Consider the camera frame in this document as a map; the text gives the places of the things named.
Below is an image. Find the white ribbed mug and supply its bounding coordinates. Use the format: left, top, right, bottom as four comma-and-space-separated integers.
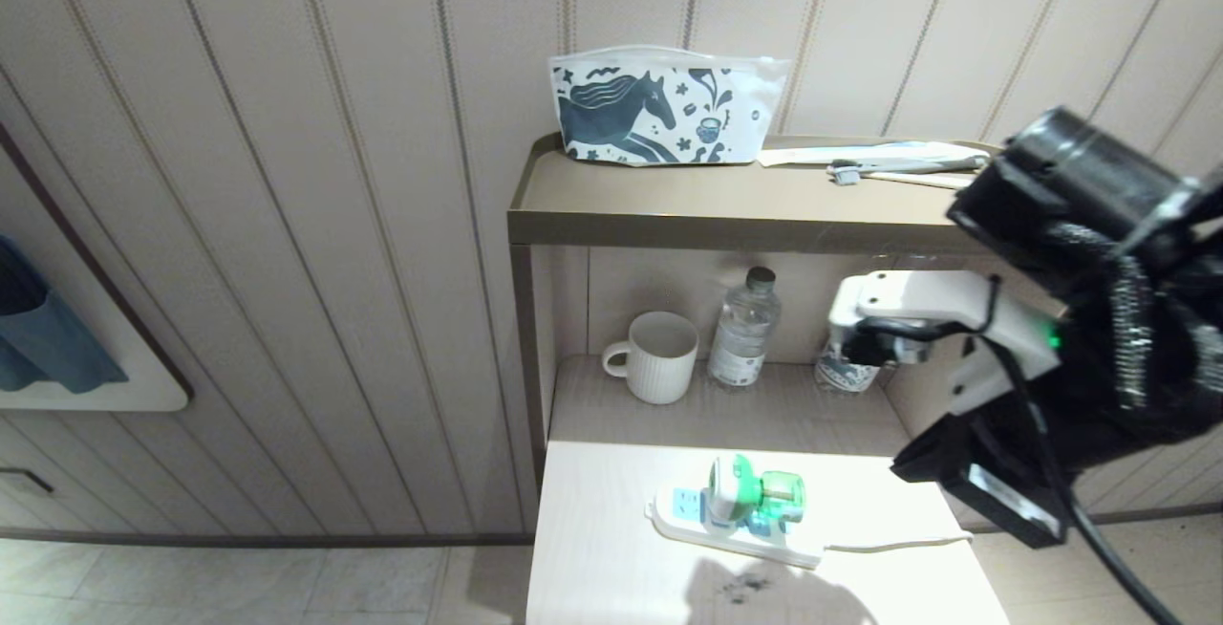
602, 311, 700, 405

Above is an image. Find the clear plastic water bottle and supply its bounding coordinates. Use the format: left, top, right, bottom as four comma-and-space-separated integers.
708, 267, 783, 389

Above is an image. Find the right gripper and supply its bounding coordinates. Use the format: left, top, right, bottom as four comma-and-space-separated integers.
891, 412, 1133, 550

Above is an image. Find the white toothbrush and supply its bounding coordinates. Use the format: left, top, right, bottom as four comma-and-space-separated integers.
829, 155, 991, 185

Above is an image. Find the white power strip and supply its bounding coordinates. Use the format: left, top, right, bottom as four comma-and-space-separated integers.
645, 485, 825, 571

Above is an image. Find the clear bottle with blue label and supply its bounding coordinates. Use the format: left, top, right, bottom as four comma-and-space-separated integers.
814, 336, 882, 395

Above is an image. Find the blue cloth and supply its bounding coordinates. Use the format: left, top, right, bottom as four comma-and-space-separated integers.
0, 235, 129, 395

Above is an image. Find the horse print white pouch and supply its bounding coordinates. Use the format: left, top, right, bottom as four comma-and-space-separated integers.
548, 46, 793, 167

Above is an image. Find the black cable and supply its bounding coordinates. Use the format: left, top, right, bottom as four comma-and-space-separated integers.
976, 273, 1188, 625

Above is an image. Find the tan shelf unit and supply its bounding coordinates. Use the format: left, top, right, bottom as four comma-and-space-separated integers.
506, 133, 1028, 497

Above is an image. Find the white toothpaste tube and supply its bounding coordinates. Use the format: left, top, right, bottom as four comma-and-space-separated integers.
758, 140, 991, 168

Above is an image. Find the white power strip cable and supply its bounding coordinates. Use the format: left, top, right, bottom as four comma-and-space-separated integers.
820, 530, 974, 552

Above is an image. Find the green mosquito repellent device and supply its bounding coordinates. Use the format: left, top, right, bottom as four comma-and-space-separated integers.
706, 454, 806, 528

